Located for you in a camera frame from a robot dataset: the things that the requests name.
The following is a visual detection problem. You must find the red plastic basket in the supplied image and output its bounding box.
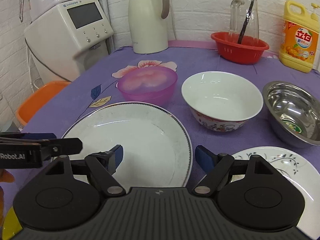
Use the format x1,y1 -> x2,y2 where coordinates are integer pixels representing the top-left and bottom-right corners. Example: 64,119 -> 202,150
210,32 -> 269,64

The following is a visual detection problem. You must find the white water dispenser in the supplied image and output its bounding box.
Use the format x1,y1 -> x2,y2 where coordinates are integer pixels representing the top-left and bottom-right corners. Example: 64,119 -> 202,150
24,0 -> 114,83

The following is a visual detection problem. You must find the black stirring stick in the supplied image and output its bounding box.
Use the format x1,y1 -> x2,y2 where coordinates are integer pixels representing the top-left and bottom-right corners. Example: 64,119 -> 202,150
238,0 -> 254,44

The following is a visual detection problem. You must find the plain white plate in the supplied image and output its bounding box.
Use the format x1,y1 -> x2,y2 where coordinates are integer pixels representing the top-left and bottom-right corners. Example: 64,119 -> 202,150
64,102 -> 193,190

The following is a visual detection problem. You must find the purple plastic bowl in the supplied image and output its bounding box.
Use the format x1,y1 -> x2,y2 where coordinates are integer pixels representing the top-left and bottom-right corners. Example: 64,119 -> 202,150
117,67 -> 178,106

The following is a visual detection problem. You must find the yellow detergent bottle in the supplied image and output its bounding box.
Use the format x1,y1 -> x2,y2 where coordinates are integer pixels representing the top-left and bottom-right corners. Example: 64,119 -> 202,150
279,0 -> 319,73

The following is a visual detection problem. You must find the purple floral tablecloth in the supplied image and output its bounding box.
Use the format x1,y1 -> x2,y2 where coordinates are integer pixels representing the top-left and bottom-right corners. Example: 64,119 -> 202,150
0,39 -> 320,210

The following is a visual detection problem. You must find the yellow plastic plate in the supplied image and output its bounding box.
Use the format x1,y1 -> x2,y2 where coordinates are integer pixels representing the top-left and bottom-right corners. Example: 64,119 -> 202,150
2,207 -> 23,240

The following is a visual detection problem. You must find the white bowl red floral pattern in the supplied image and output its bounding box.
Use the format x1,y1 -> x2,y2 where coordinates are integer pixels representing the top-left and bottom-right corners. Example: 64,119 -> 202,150
181,71 -> 264,132

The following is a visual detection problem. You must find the floral white plate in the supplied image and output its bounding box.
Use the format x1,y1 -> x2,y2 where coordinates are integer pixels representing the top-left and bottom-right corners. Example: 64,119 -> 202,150
229,146 -> 320,239

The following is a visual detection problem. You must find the glass pitcher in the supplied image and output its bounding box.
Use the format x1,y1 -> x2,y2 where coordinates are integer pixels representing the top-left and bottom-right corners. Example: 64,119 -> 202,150
229,0 -> 259,39

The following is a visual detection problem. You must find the stainless steel bowl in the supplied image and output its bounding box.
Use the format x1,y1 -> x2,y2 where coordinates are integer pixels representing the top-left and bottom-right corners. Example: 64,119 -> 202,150
263,81 -> 319,148

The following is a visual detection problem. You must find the person's hand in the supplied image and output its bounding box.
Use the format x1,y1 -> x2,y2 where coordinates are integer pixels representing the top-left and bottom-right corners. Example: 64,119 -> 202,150
0,169 -> 15,226

